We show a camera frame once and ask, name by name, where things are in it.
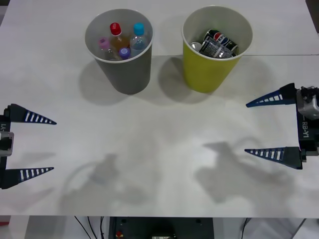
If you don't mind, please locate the blue cap plastic bottle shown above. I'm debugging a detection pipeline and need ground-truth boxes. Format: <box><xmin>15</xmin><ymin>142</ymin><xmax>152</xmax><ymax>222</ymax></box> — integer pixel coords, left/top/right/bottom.
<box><xmin>129</xmin><ymin>22</ymin><xmax>147</xmax><ymax>52</ymax></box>

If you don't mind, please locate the yellow-green plastic bin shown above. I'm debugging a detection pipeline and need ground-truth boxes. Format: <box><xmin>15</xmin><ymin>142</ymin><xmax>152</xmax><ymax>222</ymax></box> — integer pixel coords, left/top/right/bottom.
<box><xmin>181</xmin><ymin>5</ymin><xmax>254</xmax><ymax>94</ymax></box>

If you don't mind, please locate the grey plastic bin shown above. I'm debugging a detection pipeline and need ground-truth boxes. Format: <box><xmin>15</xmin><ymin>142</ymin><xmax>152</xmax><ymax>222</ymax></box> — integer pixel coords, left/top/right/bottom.
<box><xmin>84</xmin><ymin>8</ymin><xmax>155</xmax><ymax>96</ymax></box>

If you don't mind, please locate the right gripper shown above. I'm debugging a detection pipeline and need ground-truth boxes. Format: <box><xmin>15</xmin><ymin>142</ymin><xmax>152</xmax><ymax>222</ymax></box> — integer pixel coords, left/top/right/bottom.
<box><xmin>244</xmin><ymin>83</ymin><xmax>319</xmax><ymax>171</ymax></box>

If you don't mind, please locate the purple cap plastic bottle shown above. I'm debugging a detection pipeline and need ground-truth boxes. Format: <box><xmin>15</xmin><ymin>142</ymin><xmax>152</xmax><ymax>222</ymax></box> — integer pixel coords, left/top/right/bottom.
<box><xmin>117</xmin><ymin>47</ymin><xmax>132</xmax><ymax>61</ymax></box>

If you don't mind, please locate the black can white print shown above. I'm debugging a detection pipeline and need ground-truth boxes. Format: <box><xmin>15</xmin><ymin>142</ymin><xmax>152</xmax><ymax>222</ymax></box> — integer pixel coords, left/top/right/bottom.
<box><xmin>198</xmin><ymin>36</ymin><xmax>235</xmax><ymax>59</ymax></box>

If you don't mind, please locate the red cap plastic bottle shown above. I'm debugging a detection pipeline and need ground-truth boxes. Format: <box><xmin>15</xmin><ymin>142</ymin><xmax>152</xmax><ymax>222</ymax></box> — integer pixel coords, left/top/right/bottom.
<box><xmin>109</xmin><ymin>22</ymin><xmax>131</xmax><ymax>54</ymax></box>

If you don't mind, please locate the black robot torso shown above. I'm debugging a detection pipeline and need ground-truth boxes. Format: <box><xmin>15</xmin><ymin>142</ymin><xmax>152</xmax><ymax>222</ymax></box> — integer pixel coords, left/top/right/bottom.
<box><xmin>109</xmin><ymin>216</ymin><xmax>214</xmax><ymax>239</ymax></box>

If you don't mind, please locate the black can blue-red print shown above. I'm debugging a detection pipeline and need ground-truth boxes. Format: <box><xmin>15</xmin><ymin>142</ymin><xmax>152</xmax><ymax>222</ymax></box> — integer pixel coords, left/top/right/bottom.
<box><xmin>204</xmin><ymin>28</ymin><xmax>239</xmax><ymax>52</ymax></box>

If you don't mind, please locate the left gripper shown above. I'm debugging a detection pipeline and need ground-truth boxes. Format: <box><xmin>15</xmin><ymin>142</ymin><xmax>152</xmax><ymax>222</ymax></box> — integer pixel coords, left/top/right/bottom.
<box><xmin>0</xmin><ymin>103</ymin><xmax>57</xmax><ymax>190</ymax></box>

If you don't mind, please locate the pink cap plastic bottle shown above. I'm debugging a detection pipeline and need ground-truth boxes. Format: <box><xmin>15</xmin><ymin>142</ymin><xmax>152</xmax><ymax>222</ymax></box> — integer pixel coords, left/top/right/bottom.
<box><xmin>99</xmin><ymin>37</ymin><xmax>118</xmax><ymax>61</ymax></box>

